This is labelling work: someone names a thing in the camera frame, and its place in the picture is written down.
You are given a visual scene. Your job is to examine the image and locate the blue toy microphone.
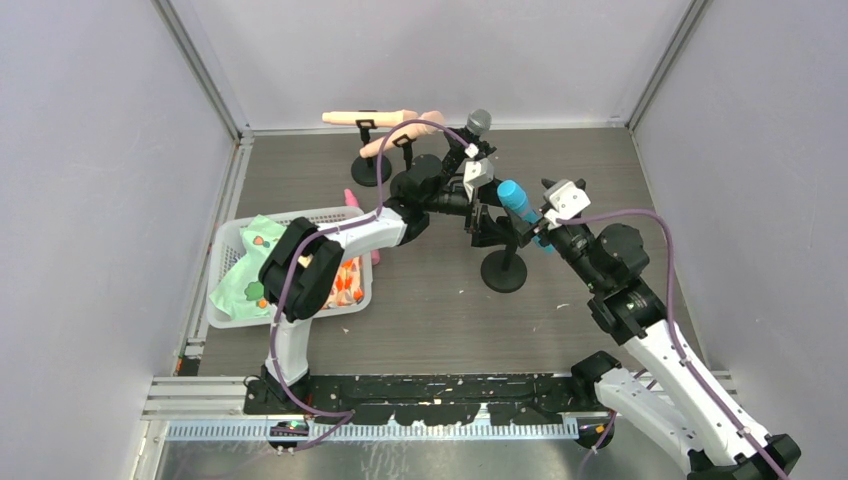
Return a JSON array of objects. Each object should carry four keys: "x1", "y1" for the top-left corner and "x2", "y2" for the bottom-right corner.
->
[{"x1": 496, "y1": 180, "x2": 543, "y2": 223}]

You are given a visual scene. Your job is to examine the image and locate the black round base clip stand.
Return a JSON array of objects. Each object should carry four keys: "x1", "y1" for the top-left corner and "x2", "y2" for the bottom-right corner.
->
[{"x1": 351, "y1": 119, "x2": 392, "y2": 187}]

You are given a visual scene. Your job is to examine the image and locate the beige microphone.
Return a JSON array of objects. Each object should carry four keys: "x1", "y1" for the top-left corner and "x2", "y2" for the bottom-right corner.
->
[
  {"x1": 321, "y1": 110, "x2": 419, "y2": 129},
  {"x1": 359, "y1": 122, "x2": 437, "y2": 158}
]

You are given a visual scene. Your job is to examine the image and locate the black tripod shock mount stand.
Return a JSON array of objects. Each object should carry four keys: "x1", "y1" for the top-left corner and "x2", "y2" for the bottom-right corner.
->
[{"x1": 439, "y1": 126, "x2": 497, "y2": 185}]

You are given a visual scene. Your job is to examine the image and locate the black glitter microphone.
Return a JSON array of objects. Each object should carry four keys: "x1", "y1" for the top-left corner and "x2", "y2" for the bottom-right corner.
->
[{"x1": 440, "y1": 109, "x2": 497, "y2": 180}]

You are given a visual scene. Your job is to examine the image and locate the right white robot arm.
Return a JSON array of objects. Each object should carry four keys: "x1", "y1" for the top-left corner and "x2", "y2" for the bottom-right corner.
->
[{"x1": 538, "y1": 218, "x2": 801, "y2": 479}]

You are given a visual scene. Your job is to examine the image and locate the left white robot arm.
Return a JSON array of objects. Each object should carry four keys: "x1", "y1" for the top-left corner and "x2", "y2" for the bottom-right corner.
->
[{"x1": 258, "y1": 155, "x2": 522, "y2": 389}]

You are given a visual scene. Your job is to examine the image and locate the pink toy microphone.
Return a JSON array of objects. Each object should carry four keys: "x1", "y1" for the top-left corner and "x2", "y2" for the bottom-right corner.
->
[{"x1": 342, "y1": 189, "x2": 380, "y2": 268}]

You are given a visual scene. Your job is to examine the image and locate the orange patterned cloth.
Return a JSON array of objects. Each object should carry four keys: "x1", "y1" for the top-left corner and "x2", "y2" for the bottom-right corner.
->
[{"x1": 322, "y1": 257, "x2": 365, "y2": 310}]

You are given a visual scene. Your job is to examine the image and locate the white plastic basket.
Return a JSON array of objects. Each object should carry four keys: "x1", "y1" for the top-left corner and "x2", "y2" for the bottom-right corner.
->
[{"x1": 205, "y1": 206, "x2": 373, "y2": 329}]

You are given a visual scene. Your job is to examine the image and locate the green patterned cloth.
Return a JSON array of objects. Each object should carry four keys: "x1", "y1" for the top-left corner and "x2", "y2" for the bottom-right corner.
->
[{"x1": 206, "y1": 215, "x2": 286, "y2": 329}]

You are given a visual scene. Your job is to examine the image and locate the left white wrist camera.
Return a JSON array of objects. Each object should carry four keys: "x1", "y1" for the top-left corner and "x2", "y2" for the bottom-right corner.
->
[{"x1": 462, "y1": 144, "x2": 495, "y2": 201}]

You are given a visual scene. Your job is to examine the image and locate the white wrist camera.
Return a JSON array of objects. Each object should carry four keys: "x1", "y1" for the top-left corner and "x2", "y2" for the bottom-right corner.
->
[
  {"x1": 541, "y1": 179, "x2": 591, "y2": 230},
  {"x1": 462, "y1": 144, "x2": 495, "y2": 201}
]

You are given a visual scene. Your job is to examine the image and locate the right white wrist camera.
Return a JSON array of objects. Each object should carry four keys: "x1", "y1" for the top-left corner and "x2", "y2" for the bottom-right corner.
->
[{"x1": 541, "y1": 179, "x2": 591, "y2": 230}]

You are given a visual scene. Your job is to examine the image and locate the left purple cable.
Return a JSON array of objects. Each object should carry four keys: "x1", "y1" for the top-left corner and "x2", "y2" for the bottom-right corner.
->
[{"x1": 268, "y1": 119, "x2": 480, "y2": 453}]

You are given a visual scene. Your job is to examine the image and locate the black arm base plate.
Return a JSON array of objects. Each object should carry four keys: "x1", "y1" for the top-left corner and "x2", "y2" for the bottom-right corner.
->
[{"x1": 242, "y1": 371, "x2": 617, "y2": 435}]

